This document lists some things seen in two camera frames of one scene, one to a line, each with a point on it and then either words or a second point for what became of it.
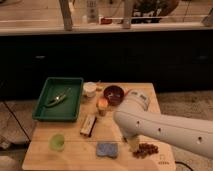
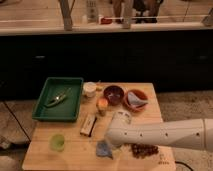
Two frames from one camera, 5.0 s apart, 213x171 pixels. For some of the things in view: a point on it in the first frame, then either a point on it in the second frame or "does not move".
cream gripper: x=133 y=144 -> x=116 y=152
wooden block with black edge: x=88 y=125 does not move
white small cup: x=90 y=89 does not move
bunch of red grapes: x=145 y=149 does not move
